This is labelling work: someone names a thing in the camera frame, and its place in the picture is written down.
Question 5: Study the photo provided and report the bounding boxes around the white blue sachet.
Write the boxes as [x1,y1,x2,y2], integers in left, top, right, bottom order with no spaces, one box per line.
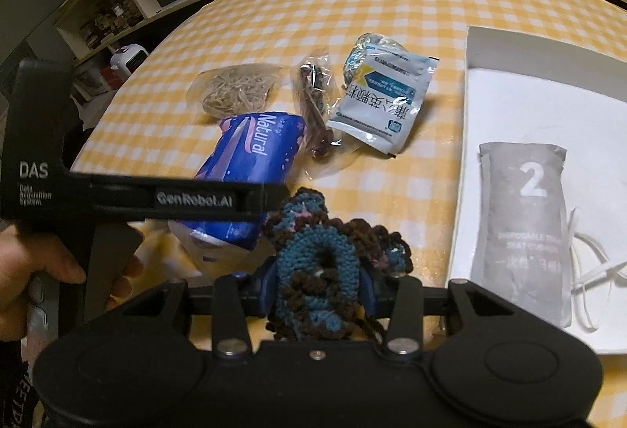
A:
[326,53,440,159]

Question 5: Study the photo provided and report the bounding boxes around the blue tissue pack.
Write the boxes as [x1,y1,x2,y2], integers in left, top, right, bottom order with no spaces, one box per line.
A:
[168,112,309,274]

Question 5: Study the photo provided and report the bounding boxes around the clear bag of hair clips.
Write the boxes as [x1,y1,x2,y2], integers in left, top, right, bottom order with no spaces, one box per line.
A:
[291,48,374,179]

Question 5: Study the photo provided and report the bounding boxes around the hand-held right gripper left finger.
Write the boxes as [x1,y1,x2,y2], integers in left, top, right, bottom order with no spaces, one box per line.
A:
[115,258,280,359]

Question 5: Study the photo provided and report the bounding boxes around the small white red heater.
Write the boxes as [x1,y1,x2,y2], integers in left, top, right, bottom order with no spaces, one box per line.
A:
[109,43,150,77]

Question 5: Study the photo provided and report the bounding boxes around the blue brown crocheted scrunchie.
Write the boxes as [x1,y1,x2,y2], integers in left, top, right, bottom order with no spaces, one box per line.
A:
[262,187,413,343]

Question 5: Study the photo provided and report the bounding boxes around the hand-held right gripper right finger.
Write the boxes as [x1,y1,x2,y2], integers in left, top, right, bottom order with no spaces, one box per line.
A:
[360,261,521,359]

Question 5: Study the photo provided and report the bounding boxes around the grey flat packet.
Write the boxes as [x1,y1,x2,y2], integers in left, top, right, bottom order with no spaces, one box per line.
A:
[470,141,575,329]

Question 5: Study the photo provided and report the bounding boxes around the yellow checked bed sheet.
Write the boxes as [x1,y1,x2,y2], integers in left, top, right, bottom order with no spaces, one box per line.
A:
[69,0,627,428]

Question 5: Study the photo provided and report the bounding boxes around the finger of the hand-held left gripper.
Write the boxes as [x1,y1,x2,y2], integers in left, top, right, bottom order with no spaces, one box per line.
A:
[69,172,295,225]

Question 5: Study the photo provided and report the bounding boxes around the person's left hand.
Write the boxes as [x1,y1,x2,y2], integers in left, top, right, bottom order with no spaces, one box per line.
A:
[0,215,146,343]

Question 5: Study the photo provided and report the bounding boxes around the white cardboard box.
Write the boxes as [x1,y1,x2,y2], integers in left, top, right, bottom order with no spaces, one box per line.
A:
[447,25,627,357]

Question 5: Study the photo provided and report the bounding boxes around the clear bag of rubber bands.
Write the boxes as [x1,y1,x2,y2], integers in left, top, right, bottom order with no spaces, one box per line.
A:
[188,63,283,120]

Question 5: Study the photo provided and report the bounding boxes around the dark printed clothing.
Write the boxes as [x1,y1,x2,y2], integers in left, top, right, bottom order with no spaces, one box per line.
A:
[0,339,45,428]

